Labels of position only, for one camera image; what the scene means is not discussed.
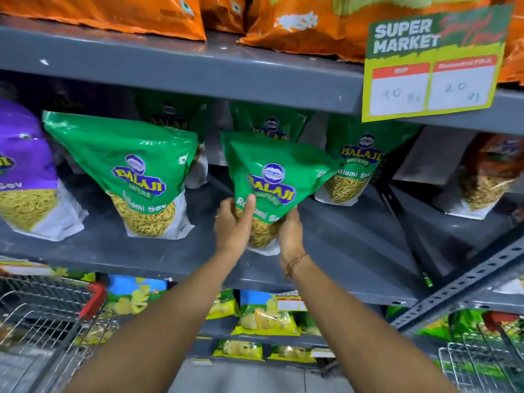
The person's left hand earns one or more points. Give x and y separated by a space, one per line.
231 233

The person's right hand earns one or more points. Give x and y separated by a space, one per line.
291 241

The person's right forearm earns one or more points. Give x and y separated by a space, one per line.
360 335

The large orange snack packet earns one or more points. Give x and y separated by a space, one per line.
513 49
114 10
223 12
327 20

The grey metal shelf rack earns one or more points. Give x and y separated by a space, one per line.
204 69

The person's left forearm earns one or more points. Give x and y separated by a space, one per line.
163 327

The person's right fingers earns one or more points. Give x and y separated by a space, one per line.
294 217

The person's left thumb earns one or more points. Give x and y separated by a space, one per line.
248 210

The green snack packet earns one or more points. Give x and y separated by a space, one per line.
172 112
123 159
282 167
270 118
360 159

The green and yellow price sign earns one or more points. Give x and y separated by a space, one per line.
434 65

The purple snack packet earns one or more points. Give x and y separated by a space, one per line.
24 171

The orange and white snack packet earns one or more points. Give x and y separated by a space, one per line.
487 175

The small white shelf label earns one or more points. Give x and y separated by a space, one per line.
290 302
322 353

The yellow and green chips packet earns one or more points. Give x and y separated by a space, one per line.
61 272
224 304

